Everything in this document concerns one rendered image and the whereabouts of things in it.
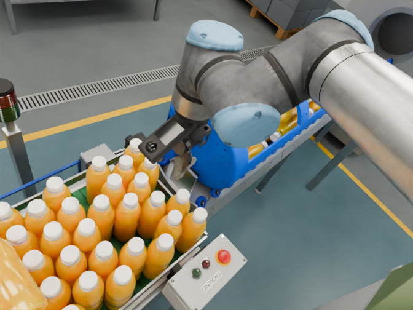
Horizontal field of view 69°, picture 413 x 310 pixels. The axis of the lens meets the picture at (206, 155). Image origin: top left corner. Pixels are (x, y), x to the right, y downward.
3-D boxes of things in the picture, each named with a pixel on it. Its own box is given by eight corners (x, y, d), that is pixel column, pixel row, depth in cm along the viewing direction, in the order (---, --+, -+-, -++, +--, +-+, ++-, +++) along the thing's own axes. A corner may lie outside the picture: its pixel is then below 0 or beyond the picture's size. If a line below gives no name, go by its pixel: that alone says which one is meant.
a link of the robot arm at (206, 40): (204, 47, 43) (182, 9, 48) (184, 109, 52) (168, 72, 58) (257, 48, 47) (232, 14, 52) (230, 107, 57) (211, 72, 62)
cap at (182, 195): (173, 202, 87) (174, 198, 86) (177, 190, 89) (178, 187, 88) (186, 206, 87) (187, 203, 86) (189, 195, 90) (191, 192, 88)
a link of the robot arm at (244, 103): (290, 91, 38) (247, 34, 44) (212, 138, 40) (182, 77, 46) (300, 125, 46) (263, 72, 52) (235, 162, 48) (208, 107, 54)
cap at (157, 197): (166, 203, 86) (167, 200, 85) (153, 208, 84) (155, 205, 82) (159, 192, 87) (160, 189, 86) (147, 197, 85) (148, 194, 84)
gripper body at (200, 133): (206, 146, 72) (222, 109, 63) (179, 162, 66) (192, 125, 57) (184, 125, 74) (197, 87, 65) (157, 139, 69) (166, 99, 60)
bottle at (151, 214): (162, 232, 100) (173, 205, 86) (143, 242, 96) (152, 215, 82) (152, 215, 103) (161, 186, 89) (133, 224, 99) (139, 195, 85)
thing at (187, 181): (192, 194, 110) (201, 174, 100) (187, 197, 108) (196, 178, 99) (174, 175, 113) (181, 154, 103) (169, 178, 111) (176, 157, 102)
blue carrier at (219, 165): (331, 118, 158) (361, 70, 138) (224, 205, 106) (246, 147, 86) (287, 90, 169) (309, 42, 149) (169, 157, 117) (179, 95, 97)
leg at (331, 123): (318, 143, 300) (360, 95, 253) (316, 145, 297) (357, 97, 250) (314, 139, 302) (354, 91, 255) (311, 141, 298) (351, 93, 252)
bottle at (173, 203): (157, 231, 99) (166, 203, 86) (163, 213, 104) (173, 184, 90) (177, 238, 100) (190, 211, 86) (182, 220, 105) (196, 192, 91)
